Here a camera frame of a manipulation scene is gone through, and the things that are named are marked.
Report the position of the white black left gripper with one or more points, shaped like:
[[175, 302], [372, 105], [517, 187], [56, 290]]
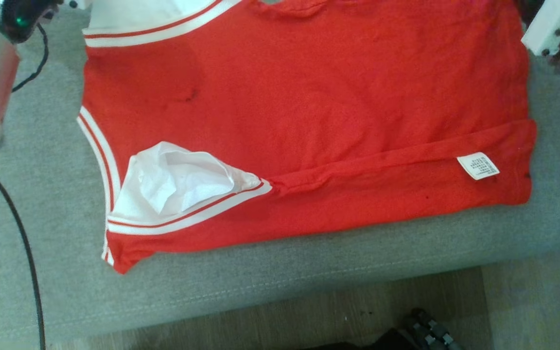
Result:
[[17, 19]]

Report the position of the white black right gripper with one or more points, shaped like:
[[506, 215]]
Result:
[[552, 24]]

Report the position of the red white sports jersey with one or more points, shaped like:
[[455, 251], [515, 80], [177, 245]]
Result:
[[309, 97]]

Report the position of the dark robot base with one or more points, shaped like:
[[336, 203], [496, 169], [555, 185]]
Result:
[[426, 330]]

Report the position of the large grey sofa ottoman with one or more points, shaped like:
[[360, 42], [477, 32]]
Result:
[[309, 272]]

